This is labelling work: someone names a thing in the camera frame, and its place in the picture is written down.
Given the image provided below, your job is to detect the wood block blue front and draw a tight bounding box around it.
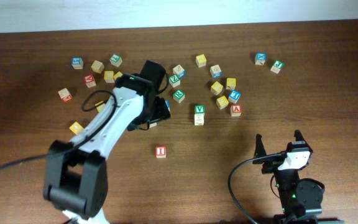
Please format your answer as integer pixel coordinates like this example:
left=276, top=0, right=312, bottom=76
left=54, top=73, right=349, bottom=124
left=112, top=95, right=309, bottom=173
left=210, top=65, right=222, bottom=78

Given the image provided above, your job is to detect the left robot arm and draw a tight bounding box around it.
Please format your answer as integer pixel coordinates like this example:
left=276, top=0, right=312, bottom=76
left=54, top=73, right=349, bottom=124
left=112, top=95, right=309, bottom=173
left=43, top=60, right=170, bottom=223

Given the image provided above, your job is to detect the yellow block lower right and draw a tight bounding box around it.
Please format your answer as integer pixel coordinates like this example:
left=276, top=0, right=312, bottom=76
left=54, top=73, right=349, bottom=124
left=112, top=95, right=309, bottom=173
left=216, top=96, right=229, bottom=110

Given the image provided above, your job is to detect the blue P block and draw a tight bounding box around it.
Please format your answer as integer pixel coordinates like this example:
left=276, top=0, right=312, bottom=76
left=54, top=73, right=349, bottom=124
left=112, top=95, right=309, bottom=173
left=165, top=100, right=170, bottom=112

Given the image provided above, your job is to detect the green L block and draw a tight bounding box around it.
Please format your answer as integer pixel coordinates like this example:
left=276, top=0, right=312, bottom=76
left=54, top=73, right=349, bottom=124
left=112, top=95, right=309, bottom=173
left=109, top=54, right=122, bottom=67

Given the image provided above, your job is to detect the blue block far left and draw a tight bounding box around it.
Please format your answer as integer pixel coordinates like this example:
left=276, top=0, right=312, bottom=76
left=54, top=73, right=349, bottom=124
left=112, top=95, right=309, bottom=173
left=71, top=57, right=83, bottom=70

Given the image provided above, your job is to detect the green Z block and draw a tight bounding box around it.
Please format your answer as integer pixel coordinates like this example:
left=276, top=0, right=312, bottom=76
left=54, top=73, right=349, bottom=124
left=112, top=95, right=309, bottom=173
left=169, top=75, right=181, bottom=88

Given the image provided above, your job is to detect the blue T block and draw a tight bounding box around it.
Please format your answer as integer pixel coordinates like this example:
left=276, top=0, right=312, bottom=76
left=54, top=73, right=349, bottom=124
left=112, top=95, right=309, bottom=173
left=228, top=90, right=241, bottom=104

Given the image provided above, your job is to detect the red K block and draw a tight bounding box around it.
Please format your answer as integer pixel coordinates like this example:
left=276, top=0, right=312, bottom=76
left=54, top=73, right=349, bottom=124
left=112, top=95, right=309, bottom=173
left=84, top=75, right=96, bottom=88

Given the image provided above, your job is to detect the yellow block upper right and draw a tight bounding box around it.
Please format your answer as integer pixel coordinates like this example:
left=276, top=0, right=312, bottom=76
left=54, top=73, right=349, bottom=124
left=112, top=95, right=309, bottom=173
left=226, top=78, right=236, bottom=90

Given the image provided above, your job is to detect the green V block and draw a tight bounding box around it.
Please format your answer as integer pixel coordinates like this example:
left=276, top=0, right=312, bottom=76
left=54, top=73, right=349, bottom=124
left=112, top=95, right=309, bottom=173
left=195, top=105, right=205, bottom=126

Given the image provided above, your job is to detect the green J block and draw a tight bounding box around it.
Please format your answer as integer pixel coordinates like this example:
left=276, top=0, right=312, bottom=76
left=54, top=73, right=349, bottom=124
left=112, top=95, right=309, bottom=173
left=270, top=60, right=284, bottom=74

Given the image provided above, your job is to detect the yellow block pair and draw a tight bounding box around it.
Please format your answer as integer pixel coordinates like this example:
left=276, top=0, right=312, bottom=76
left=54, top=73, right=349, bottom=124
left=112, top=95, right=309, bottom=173
left=113, top=72, right=123, bottom=80
left=104, top=70, right=115, bottom=83

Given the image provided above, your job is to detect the yellow block left pair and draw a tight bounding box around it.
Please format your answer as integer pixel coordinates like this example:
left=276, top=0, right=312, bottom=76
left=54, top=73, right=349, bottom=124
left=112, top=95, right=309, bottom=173
left=104, top=70, right=115, bottom=83

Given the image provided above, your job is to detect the yellow block mid left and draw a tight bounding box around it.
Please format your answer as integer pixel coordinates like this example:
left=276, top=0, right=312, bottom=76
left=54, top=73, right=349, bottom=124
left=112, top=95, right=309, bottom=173
left=95, top=101, right=106, bottom=113

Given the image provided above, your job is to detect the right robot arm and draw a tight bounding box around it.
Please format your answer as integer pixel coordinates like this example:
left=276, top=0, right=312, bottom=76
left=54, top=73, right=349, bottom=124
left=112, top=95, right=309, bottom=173
left=253, top=130, right=325, bottom=223

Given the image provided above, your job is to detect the green R block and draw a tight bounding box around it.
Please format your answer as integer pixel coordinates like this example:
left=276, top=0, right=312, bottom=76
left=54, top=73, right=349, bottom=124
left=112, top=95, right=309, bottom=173
left=173, top=90, right=185, bottom=103

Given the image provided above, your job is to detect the wood block red side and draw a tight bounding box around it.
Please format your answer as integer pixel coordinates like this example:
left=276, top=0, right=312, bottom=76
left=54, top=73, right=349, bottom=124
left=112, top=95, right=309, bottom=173
left=58, top=88, right=73, bottom=102

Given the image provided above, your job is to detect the yellow block right pair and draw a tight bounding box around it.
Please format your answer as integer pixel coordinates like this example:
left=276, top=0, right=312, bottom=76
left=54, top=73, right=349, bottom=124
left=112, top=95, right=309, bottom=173
left=113, top=72, right=123, bottom=80

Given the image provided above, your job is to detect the red A block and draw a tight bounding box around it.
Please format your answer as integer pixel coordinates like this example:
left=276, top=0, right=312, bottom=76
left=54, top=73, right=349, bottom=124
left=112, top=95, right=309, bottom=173
left=230, top=105, right=242, bottom=117

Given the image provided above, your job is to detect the yellow block centre right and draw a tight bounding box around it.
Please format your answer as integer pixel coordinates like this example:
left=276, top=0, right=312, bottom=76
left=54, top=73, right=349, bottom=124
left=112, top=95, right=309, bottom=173
left=211, top=82, right=223, bottom=95

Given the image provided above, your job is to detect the yellow block top centre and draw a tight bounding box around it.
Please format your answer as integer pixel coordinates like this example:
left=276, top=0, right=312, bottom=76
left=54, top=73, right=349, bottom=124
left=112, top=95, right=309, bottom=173
left=196, top=54, right=207, bottom=68

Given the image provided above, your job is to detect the plain wooden block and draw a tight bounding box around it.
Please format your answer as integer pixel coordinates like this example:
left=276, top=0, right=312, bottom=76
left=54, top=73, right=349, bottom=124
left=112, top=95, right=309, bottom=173
left=91, top=60, right=104, bottom=73

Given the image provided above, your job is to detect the blue X block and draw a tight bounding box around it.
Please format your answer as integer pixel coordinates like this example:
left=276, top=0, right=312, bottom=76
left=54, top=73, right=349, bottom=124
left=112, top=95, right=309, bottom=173
left=255, top=52, right=267, bottom=65

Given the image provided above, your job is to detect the wood block blue side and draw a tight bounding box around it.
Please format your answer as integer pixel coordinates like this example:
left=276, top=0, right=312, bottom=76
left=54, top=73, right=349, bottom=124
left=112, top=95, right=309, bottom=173
left=173, top=65, right=185, bottom=79

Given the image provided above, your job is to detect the yellow block lower left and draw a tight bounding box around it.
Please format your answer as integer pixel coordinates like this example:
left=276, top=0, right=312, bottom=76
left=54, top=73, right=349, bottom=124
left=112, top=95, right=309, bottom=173
left=69, top=121, right=84, bottom=135

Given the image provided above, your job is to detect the red I block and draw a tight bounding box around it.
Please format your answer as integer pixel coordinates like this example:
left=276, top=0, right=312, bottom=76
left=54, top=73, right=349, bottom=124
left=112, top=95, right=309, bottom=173
left=155, top=146, right=167, bottom=159

